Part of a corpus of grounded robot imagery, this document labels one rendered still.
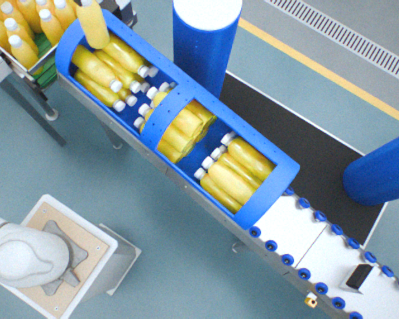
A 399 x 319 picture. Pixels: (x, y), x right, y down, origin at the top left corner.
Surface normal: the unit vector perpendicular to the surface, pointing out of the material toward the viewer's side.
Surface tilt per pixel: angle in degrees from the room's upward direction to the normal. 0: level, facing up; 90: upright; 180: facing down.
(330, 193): 0
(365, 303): 0
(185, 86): 29
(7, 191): 0
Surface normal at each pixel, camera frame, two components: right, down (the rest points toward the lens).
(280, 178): 0.17, -0.38
